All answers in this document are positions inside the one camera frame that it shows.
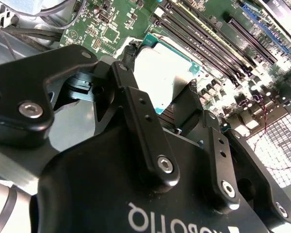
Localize silver CPU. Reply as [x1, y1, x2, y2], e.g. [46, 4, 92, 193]
[132, 32, 202, 117]

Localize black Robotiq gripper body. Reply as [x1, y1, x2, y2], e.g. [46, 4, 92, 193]
[30, 108, 274, 233]

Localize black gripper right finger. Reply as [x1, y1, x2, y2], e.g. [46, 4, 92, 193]
[172, 81, 291, 230]

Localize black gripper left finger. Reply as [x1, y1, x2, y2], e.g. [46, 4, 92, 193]
[0, 43, 181, 193]

